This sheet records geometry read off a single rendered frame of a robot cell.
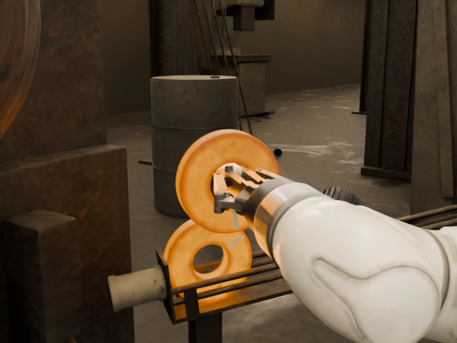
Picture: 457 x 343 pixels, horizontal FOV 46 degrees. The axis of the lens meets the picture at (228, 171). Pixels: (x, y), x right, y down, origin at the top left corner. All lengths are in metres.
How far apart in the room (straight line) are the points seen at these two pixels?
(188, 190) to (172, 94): 2.58
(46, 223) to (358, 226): 0.53
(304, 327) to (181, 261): 1.34
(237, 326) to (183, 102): 1.58
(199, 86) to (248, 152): 2.52
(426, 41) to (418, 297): 2.75
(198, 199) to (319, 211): 0.31
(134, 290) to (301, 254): 0.47
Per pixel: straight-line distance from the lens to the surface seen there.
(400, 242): 0.45
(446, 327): 0.55
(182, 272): 0.91
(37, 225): 0.86
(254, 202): 0.60
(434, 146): 3.13
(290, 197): 0.55
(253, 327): 2.17
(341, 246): 0.45
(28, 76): 0.81
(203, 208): 0.77
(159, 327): 2.19
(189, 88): 3.28
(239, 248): 0.93
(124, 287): 0.90
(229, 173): 0.73
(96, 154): 1.02
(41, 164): 0.95
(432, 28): 3.13
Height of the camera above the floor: 1.06
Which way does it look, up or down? 13 degrees down
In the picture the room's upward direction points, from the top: straight up
